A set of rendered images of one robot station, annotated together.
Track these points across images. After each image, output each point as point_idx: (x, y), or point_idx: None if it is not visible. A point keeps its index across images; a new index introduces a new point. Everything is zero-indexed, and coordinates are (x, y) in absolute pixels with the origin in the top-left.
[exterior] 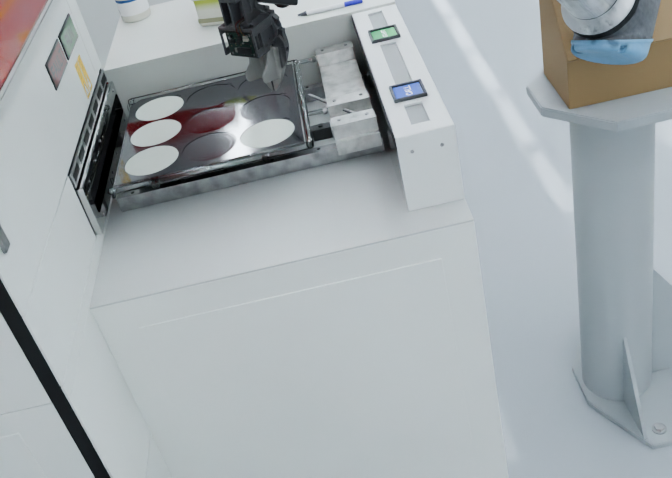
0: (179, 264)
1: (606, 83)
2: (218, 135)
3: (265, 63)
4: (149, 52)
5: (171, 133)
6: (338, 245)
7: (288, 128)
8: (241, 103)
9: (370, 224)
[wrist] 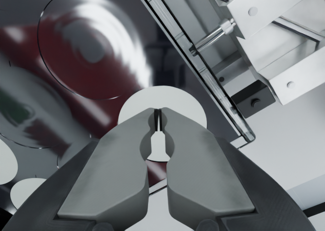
0: (163, 222)
1: None
2: (84, 145)
3: (143, 158)
4: None
5: (4, 154)
6: (291, 183)
7: (191, 110)
8: (29, 48)
9: (316, 156)
